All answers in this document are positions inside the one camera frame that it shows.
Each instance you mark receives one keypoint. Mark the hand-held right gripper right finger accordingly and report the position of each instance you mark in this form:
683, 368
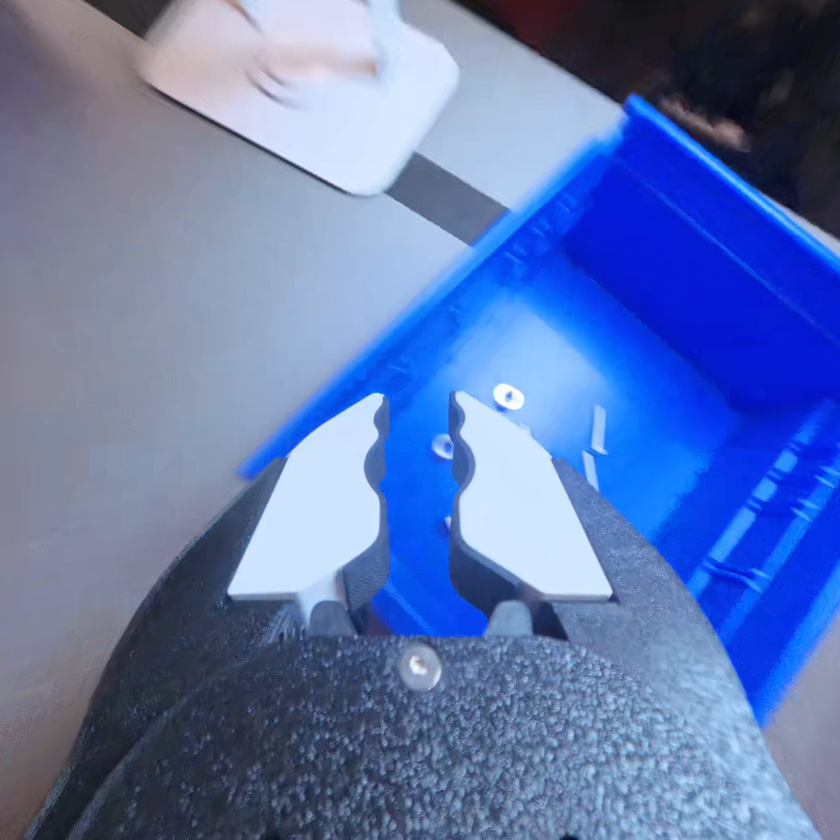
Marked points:
532, 519

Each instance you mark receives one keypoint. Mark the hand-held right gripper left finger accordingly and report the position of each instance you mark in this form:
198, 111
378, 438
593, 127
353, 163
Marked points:
309, 519

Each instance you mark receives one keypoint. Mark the cluster of bolts with nuts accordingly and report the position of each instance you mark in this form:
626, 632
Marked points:
508, 394

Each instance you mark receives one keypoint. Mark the blue plastic bin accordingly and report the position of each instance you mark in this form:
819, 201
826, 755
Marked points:
656, 302

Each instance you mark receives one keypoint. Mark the white tablet stand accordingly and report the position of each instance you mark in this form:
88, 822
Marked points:
328, 105

